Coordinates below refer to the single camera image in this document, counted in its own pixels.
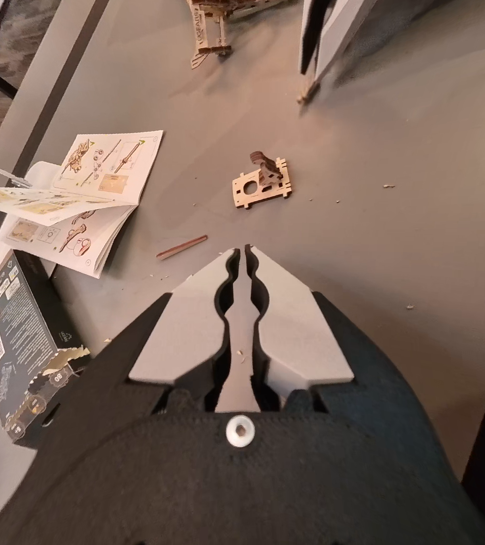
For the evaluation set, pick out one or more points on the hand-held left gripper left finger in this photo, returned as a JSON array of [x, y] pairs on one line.
[[174, 336]]

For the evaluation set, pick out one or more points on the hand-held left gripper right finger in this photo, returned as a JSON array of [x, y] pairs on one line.
[[302, 340]]

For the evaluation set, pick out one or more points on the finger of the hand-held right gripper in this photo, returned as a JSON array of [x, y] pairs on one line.
[[313, 30], [340, 25]]

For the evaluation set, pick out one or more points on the small wooden model part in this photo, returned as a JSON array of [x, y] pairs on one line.
[[307, 93]]

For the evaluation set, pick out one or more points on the thin brown wooden stick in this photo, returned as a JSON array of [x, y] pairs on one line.
[[181, 247]]

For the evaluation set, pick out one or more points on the black cardboard box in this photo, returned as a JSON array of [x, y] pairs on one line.
[[16, 332]]

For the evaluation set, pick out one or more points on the wooden plate with dark lever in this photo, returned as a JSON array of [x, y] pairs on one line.
[[263, 187]]

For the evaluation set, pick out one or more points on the open instruction booklet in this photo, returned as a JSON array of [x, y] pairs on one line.
[[110, 170]]

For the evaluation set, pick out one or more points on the white sheet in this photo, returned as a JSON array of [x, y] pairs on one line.
[[40, 172]]

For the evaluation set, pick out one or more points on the wooden model frame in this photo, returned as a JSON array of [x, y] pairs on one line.
[[210, 38]]

